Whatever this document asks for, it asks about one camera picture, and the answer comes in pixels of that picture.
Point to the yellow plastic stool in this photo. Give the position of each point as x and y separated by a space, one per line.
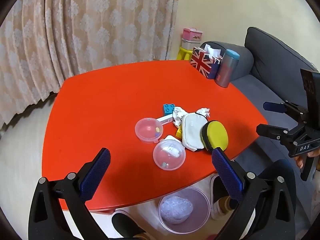
183 53

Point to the grey tumbler with blue lid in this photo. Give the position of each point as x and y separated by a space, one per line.
226 68

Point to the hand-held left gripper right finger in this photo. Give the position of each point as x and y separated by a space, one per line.
226 177

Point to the yellow and black round case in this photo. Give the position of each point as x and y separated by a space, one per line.
217 136

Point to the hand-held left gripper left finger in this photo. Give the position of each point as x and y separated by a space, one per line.
96 172

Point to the white crumpled plastic bag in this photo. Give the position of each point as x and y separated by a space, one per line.
176 210

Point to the yellow toy brick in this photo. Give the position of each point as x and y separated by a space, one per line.
178 133

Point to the grey sofa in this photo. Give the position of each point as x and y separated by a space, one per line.
270 55

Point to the pink storage box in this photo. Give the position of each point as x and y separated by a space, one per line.
192 34

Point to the blue toy brick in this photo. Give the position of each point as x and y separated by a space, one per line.
168 108

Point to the white card reader device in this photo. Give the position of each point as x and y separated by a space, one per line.
170 138

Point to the clear plastic capsule half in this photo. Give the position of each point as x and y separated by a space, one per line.
147 130
170 158

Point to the white fabric pouch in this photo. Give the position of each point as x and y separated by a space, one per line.
192 132

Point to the person's leg in dark pants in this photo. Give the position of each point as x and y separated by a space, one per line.
275 170

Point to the black shoe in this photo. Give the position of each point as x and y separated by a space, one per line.
123 223

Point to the white tissue sheet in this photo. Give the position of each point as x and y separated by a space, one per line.
212 50

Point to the person's right hand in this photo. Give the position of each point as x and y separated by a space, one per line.
299 162

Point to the white container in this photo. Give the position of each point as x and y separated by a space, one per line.
188 44

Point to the pink plastic bin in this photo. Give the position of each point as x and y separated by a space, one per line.
200 210

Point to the white and pink stick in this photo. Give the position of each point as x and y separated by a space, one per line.
165 119

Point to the flag print tissue box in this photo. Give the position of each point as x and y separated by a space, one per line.
203 63

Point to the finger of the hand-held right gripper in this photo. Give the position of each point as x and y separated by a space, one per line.
270 130
275 107

